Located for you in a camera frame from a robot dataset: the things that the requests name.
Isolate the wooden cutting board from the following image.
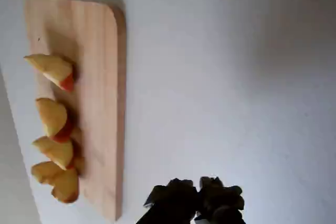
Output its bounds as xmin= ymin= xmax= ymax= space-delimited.
xmin=24 ymin=0 xmax=127 ymax=221

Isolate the large yellow apple slice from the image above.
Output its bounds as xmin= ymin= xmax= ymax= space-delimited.
xmin=30 ymin=161 xmax=80 ymax=204

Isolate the yellow apple slice red skin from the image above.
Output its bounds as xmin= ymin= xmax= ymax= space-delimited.
xmin=23 ymin=54 xmax=76 ymax=93
xmin=32 ymin=136 xmax=75 ymax=170
xmin=35 ymin=98 xmax=76 ymax=144

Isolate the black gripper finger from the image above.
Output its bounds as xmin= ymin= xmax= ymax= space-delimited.
xmin=138 ymin=178 xmax=201 ymax=224
xmin=194 ymin=176 xmax=245 ymax=224

